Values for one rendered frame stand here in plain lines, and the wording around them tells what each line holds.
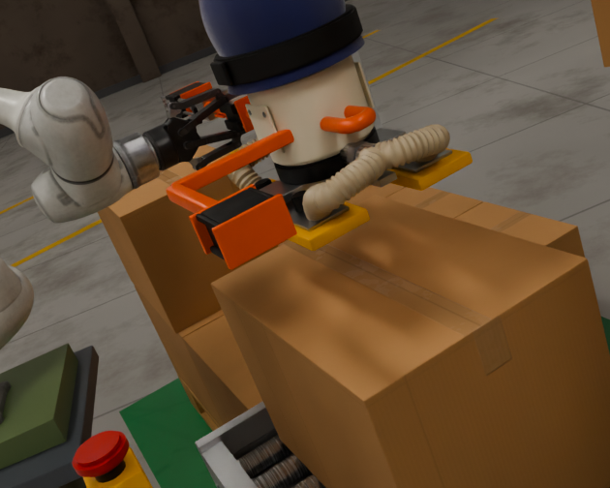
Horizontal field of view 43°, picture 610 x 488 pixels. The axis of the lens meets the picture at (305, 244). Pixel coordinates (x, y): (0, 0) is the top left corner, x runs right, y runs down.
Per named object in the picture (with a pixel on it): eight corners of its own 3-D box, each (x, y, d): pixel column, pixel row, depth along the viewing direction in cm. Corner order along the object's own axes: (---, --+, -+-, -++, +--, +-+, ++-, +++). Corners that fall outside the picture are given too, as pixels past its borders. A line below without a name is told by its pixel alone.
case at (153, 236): (289, 272, 246) (243, 157, 231) (175, 334, 234) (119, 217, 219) (227, 232, 298) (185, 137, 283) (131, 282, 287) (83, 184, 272)
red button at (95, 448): (143, 469, 95) (129, 443, 93) (90, 501, 93) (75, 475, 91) (130, 443, 101) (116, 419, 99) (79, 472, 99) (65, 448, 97)
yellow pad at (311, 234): (372, 220, 110) (360, 188, 108) (313, 253, 107) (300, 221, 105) (273, 187, 140) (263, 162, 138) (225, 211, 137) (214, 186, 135)
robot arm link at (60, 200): (138, 204, 140) (130, 165, 128) (57, 244, 135) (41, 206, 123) (110, 161, 143) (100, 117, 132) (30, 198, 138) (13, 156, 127)
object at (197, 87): (219, 103, 173) (210, 81, 171) (189, 116, 170) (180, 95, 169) (205, 101, 180) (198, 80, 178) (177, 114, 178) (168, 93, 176)
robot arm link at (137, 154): (126, 186, 143) (155, 172, 144) (138, 193, 135) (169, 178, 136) (105, 140, 139) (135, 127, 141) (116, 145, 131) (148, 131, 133)
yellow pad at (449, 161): (474, 163, 116) (466, 132, 114) (421, 192, 113) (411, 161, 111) (359, 142, 146) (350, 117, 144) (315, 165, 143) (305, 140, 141)
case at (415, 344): (637, 467, 128) (588, 258, 113) (446, 615, 115) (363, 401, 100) (426, 348, 180) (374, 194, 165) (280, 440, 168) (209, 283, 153)
